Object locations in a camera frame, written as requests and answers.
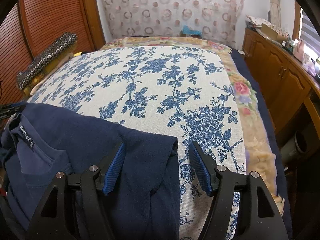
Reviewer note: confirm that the dark circle patterned folded cloth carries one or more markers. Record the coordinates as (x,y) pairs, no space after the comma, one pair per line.
(46,61)

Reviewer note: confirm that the navy blue printed t-shirt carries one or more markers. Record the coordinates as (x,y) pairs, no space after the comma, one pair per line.
(52,157)

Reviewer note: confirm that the red wooden louvered wardrobe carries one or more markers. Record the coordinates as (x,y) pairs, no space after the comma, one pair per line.
(32,25)

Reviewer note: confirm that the pink circle patterned curtain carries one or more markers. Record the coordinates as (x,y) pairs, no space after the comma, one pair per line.
(215,19)

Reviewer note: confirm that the pink kettle on sideboard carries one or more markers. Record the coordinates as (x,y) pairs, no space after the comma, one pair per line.
(298,50)

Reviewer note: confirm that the blue floral white sheet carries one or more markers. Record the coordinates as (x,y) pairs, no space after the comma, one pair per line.
(183,92)

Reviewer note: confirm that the wooden sideboard cabinet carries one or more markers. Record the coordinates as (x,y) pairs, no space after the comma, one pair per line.
(285,85)

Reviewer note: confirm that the floral bed blanket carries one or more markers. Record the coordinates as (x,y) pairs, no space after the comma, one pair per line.
(259,154)

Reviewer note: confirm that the grey zebra window blind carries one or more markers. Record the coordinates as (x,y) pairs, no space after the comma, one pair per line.
(309,34)

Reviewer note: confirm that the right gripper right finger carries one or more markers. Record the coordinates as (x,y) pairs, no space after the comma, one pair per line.
(204,166)

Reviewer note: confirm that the cardboard box on sideboard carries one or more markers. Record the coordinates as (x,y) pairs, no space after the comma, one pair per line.
(274,32)

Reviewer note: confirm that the beige tied side curtain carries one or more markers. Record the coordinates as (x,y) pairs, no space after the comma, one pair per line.
(275,12)

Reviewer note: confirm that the blue object behind bed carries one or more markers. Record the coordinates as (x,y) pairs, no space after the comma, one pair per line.
(187,32)

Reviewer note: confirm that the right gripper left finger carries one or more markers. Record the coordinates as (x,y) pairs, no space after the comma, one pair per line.
(110,168)

